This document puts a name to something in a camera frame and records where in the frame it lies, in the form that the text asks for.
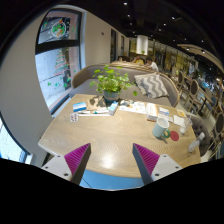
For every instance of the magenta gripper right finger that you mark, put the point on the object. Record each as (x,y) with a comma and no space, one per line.
(146,161)

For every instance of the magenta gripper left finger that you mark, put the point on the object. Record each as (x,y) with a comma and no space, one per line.
(77,161)

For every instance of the clear plastic water bottle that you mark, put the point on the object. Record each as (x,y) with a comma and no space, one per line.
(195,143)

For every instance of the light blue ceramic mug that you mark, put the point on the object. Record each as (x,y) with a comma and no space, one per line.
(161,128)

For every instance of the red round coaster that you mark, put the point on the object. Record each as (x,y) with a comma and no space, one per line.
(174,135)

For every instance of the blister pill pack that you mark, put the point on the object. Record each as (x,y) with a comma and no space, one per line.
(74,117)

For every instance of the white toothpaste tube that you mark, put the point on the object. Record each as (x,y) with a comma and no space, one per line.
(94,113)

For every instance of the white booklet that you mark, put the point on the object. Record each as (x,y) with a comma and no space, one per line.
(151,111)

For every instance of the blue white box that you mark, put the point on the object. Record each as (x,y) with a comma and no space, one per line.
(79,106)

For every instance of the clear drinking glass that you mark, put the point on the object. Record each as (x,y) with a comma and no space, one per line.
(187,123)

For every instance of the white paper sheet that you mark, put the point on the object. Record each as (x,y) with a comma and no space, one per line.
(136,107)

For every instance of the yellow card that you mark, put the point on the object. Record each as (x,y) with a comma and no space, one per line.
(181,113)

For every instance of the light blue tissue pack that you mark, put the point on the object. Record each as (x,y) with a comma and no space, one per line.
(113,107)

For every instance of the grey chevron cushion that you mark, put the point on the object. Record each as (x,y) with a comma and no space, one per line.
(151,85)

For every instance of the grey curved sofa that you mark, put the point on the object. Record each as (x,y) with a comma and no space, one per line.
(131,81)

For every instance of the green potted plant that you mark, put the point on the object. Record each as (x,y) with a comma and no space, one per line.
(110,82)

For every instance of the wooden dining chair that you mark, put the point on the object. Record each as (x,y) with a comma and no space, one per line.
(192,96)

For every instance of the person in white shirt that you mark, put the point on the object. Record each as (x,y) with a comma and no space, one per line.
(151,64)

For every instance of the person in yellow shirt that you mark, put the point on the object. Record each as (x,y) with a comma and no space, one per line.
(138,60)

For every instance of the decorated window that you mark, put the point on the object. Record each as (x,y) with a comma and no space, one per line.
(57,54)

